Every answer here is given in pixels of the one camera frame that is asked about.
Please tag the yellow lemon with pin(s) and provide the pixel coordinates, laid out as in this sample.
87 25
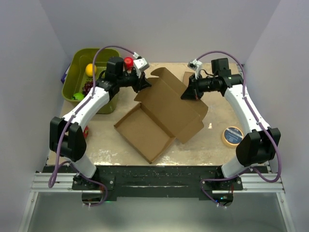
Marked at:
90 70

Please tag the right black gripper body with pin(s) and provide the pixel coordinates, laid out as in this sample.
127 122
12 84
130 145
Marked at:
204 85

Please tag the brown cardboard box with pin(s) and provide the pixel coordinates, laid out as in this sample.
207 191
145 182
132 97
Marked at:
161 116

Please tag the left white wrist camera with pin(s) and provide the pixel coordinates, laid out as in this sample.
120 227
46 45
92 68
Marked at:
140 64

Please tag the green plastic basket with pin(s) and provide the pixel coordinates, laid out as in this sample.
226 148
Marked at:
76 77

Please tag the small closed cardboard box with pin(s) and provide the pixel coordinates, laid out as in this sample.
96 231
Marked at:
186 77

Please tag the masking tape roll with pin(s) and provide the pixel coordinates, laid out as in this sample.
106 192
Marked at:
232 136

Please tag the red apple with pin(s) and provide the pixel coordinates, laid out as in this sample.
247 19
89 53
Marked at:
128 63

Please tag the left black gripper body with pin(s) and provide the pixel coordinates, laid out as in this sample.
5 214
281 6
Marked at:
128 80

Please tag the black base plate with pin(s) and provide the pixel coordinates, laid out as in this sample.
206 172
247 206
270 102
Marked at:
113 182

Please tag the pink dragon fruit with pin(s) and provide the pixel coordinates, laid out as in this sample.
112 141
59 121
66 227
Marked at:
86 132

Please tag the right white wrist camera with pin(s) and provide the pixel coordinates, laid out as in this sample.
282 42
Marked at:
195 65

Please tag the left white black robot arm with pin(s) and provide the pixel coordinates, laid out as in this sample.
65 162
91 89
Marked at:
66 133

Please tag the blue white booklet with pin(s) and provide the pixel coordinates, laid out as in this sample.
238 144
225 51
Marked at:
64 76

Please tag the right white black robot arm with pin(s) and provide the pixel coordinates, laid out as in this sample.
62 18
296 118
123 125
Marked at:
260 141

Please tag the aluminium frame rail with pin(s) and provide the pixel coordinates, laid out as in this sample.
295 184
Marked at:
259 207

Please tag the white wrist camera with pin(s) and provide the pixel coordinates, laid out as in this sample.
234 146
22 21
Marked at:
195 65
140 64

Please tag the dark purple grapes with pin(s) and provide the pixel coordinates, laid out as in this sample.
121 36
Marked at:
87 87

